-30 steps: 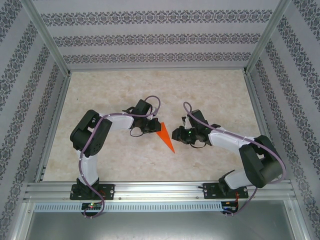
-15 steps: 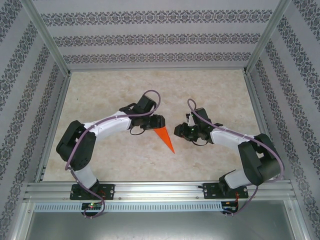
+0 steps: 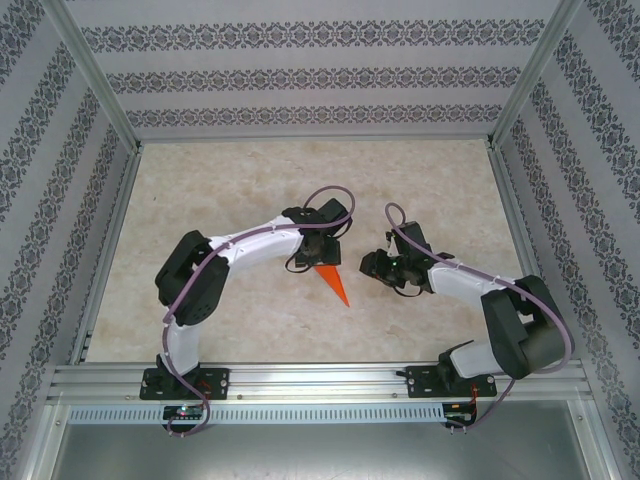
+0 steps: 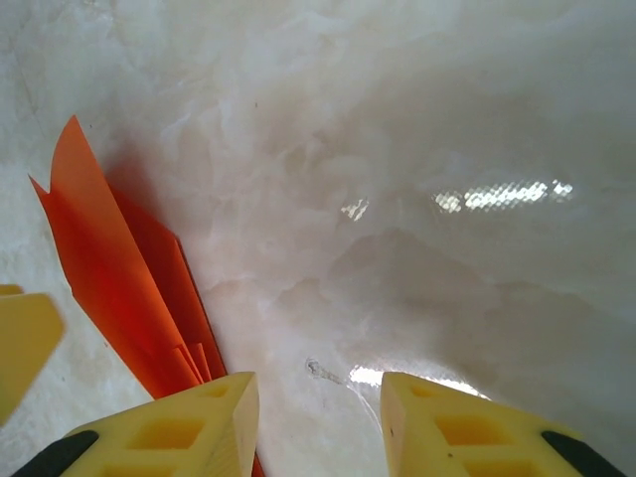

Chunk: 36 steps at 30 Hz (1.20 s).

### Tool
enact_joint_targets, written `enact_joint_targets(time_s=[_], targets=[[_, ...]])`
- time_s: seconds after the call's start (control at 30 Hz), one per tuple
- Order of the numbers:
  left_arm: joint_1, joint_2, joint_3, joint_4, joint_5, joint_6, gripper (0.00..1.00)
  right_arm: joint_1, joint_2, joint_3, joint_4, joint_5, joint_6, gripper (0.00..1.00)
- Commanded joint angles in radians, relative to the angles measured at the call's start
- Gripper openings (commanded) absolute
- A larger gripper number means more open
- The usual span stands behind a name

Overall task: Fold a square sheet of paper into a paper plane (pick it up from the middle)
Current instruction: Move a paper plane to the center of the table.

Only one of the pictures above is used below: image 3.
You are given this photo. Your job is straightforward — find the orange paper sheet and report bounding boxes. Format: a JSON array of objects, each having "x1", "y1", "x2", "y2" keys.
[{"x1": 313, "y1": 265, "x2": 352, "y2": 308}]

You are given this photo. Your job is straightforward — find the grey sheet metal panel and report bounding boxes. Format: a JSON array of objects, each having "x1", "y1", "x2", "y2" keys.
[{"x1": 49, "y1": 422, "x2": 611, "y2": 480}]

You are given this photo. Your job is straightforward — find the aluminium table side rail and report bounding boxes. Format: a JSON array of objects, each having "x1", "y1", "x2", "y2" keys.
[
  {"x1": 68, "y1": 144, "x2": 146, "y2": 365},
  {"x1": 485, "y1": 141, "x2": 570, "y2": 362}
]

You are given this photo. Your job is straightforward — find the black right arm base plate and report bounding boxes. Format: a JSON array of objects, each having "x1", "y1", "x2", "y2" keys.
[{"x1": 405, "y1": 364, "x2": 499, "y2": 400}]

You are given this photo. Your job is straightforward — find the aluminium mounting rail beam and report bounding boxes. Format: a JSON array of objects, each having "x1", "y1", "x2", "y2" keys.
[{"x1": 46, "y1": 360, "x2": 597, "y2": 404}]

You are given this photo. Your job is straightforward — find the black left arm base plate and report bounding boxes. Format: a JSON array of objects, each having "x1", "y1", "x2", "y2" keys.
[{"x1": 139, "y1": 367, "x2": 231, "y2": 402}]

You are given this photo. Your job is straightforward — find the slotted grey cable duct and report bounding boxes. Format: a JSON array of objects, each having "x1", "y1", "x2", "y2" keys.
[{"x1": 66, "y1": 403, "x2": 447, "y2": 426}]

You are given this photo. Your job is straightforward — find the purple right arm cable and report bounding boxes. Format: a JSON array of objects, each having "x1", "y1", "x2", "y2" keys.
[{"x1": 383, "y1": 201, "x2": 576, "y2": 435}]

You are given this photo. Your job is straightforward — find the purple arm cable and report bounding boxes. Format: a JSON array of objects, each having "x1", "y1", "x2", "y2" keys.
[
  {"x1": 162, "y1": 185, "x2": 358, "y2": 437},
  {"x1": 383, "y1": 201, "x2": 576, "y2": 435}
]

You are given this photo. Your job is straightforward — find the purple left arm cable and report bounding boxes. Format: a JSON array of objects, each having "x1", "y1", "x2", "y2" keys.
[{"x1": 162, "y1": 185, "x2": 358, "y2": 437}]

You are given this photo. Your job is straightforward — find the aluminium frame post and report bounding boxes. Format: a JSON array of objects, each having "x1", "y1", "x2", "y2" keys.
[
  {"x1": 40, "y1": 0, "x2": 144, "y2": 153},
  {"x1": 485, "y1": 0, "x2": 585, "y2": 150}
]

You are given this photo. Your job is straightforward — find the aluminium frame leg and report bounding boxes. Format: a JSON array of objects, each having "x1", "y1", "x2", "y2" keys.
[
  {"x1": 22, "y1": 402, "x2": 71, "y2": 480},
  {"x1": 569, "y1": 399, "x2": 621, "y2": 480}
]

